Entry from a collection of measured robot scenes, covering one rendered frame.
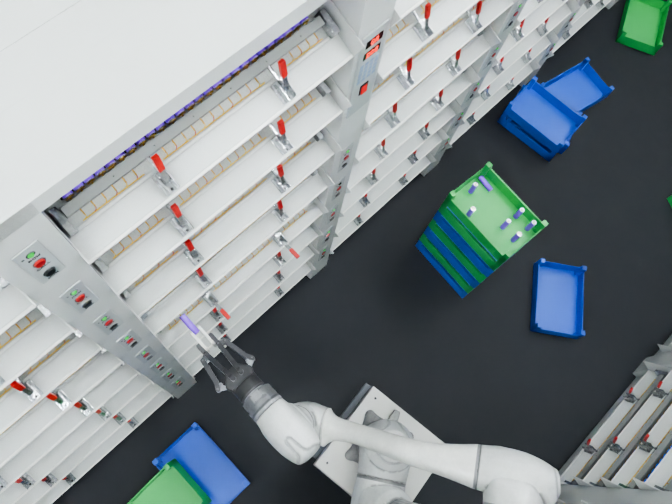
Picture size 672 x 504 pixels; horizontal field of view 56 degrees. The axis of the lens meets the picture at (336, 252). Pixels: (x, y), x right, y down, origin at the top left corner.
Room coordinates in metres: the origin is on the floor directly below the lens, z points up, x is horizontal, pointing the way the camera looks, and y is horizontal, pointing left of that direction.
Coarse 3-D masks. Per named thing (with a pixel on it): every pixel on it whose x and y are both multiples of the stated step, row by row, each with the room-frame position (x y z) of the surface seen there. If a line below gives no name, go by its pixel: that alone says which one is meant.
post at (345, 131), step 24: (336, 0) 0.77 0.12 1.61; (360, 0) 0.74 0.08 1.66; (384, 0) 0.78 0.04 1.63; (360, 24) 0.74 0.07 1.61; (336, 72) 0.75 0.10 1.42; (336, 120) 0.74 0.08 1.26; (360, 120) 0.80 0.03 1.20; (336, 168) 0.75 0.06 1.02; (336, 216) 0.80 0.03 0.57; (312, 264) 0.74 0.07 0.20
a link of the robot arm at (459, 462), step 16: (320, 416) 0.15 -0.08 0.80; (336, 416) 0.16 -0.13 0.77; (320, 432) 0.11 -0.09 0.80; (336, 432) 0.12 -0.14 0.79; (352, 432) 0.13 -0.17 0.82; (368, 432) 0.14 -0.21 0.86; (384, 432) 0.15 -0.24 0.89; (368, 448) 0.10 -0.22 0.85; (384, 448) 0.11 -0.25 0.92; (400, 448) 0.12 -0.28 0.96; (416, 448) 0.12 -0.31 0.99; (432, 448) 0.13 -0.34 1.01; (448, 448) 0.14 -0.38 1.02; (464, 448) 0.15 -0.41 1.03; (480, 448) 0.16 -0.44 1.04; (416, 464) 0.09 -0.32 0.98; (432, 464) 0.10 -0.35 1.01; (448, 464) 0.11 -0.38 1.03; (464, 464) 0.12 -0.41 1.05; (464, 480) 0.08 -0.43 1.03
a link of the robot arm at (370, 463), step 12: (384, 420) 0.22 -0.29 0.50; (396, 432) 0.19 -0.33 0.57; (408, 432) 0.20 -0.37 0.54; (360, 456) 0.09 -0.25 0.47; (372, 456) 0.10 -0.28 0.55; (384, 456) 0.11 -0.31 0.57; (360, 468) 0.06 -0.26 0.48; (372, 468) 0.07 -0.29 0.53; (384, 468) 0.08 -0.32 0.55; (396, 468) 0.09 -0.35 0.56; (408, 468) 0.10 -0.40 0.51; (396, 480) 0.06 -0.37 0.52
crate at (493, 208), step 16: (496, 176) 1.14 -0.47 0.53; (464, 192) 1.07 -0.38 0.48; (480, 192) 1.09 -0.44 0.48; (496, 192) 1.11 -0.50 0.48; (512, 192) 1.10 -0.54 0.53; (464, 208) 1.01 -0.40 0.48; (480, 208) 1.03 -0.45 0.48; (496, 208) 1.04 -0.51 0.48; (512, 208) 1.06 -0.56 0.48; (528, 208) 1.05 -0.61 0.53; (464, 224) 0.95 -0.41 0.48; (480, 224) 0.97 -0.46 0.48; (496, 224) 0.98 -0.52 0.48; (512, 224) 1.00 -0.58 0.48; (544, 224) 1.00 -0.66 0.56; (480, 240) 0.90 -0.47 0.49; (496, 240) 0.92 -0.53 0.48; (528, 240) 0.93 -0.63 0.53; (496, 256) 0.86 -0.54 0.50
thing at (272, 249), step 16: (304, 208) 0.72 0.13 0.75; (320, 208) 0.74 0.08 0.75; (288, 224) 0.66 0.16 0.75; (304, 224) 0.68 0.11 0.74; (288, 240) 0.62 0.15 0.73; (256, 256) 0.54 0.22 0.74; (272, 256) 0.56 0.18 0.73; (240, 272) 0.48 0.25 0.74; (224, 288) 0.42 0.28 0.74; (192, 304) 0.35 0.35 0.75; (208, 304) 0.36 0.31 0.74; (176, 320) 0.29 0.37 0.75; (192, 320) 0.31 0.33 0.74; (160, 336) 0.24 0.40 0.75; (176, 336) 0.25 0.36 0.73
